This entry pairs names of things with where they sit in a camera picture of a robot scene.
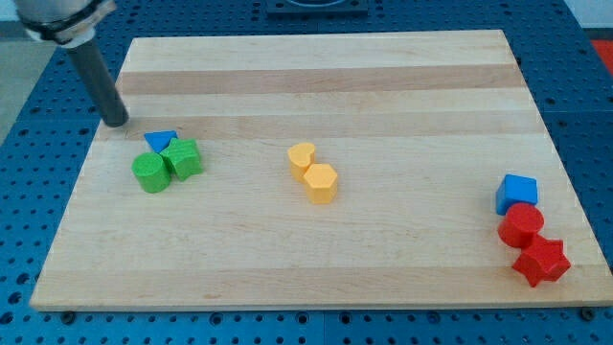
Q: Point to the green cylinder block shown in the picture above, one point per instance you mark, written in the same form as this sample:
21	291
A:
151	172

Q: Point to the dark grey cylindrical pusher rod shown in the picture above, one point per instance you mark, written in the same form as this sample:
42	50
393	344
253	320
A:
93	72

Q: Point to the blue triangle block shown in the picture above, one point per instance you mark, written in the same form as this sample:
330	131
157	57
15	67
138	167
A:
159	140

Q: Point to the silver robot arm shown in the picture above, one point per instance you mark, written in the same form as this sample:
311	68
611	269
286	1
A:
71	25

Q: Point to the wooden board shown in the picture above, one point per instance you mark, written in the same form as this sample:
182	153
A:
421	129

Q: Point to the blue cube block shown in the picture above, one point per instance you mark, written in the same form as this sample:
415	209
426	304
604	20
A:
514	189

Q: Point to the dark mounting plate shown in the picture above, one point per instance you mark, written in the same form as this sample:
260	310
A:
279	7

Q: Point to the red star block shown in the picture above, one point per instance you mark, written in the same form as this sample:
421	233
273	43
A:
543	260

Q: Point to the yellow heart block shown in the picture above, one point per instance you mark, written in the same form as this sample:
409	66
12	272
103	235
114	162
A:
300	157

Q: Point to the green star block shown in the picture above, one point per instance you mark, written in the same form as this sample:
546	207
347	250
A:
182	156

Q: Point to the yellow hexagon block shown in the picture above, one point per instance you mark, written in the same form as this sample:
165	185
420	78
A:
321	183

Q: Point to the red cylinder block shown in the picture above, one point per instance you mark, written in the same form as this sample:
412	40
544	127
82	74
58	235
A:
520	225

